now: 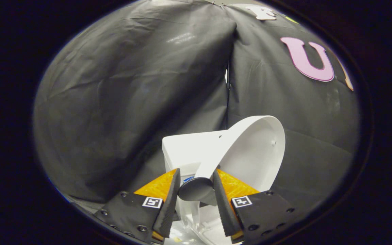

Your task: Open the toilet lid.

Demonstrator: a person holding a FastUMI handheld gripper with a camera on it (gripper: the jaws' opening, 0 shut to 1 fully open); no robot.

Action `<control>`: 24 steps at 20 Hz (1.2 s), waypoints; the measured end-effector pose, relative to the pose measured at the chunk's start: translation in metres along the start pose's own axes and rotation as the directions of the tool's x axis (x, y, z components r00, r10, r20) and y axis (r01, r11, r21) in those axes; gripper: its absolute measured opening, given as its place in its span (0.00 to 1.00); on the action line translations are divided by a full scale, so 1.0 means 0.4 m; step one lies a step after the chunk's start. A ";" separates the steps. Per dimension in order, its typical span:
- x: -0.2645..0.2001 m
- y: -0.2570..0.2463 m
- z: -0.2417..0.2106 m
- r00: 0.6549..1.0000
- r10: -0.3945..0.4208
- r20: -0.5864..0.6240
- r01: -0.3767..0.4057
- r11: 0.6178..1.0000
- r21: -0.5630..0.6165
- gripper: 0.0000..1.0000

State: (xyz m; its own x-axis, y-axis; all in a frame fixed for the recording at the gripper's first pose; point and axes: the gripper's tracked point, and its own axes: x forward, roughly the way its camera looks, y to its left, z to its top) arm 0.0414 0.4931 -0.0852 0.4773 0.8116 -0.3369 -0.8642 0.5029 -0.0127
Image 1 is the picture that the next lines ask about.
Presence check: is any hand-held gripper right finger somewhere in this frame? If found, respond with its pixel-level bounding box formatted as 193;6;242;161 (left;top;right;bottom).
212;168;297;244

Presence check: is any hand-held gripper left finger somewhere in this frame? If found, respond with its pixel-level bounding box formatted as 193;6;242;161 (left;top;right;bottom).
93;168;181;245

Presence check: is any black backdrop cloth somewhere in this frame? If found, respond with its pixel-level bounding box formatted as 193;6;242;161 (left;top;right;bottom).
33;0;360;218

